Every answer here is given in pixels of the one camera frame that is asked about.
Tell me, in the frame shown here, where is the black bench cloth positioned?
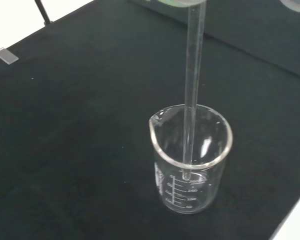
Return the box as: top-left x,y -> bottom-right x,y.
0,0 -> 300,240

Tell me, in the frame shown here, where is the black tripod leg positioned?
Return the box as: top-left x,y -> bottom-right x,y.
34,0 -> 52,25

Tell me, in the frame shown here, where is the clear glass graduated beaker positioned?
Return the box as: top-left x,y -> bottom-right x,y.
148,104 -> 234,215

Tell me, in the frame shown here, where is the white test tube rack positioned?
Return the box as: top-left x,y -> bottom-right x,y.
276,185 -> 300,240

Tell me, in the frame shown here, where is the grey clear rectangular tag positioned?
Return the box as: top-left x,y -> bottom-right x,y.
0,47 -> 20,66

